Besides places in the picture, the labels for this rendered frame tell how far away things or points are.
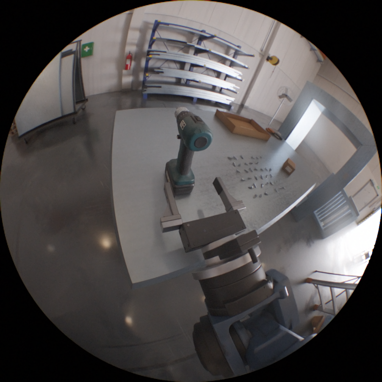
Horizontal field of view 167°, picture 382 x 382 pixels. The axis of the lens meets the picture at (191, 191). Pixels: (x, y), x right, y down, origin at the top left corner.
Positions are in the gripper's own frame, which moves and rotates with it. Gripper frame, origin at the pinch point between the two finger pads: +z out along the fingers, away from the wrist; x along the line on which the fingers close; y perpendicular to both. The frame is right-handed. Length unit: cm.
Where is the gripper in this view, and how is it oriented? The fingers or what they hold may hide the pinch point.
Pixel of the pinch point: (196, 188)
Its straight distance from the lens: 31.2
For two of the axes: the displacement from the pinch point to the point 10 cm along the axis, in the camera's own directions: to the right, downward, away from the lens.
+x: 9.2, -1.3, 3.7
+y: -2.4, 5.7, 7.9
